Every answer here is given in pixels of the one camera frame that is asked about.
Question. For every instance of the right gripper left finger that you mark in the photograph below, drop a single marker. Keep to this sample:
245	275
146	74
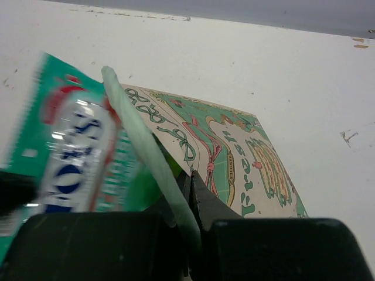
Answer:
142	245

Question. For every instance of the green mint snack packet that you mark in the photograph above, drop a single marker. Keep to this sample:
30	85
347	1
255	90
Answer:
72	146

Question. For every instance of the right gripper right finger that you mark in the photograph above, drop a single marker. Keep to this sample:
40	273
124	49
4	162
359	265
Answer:
235	248

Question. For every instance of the green printed paper bag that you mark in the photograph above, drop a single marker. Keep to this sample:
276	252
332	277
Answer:
226	149

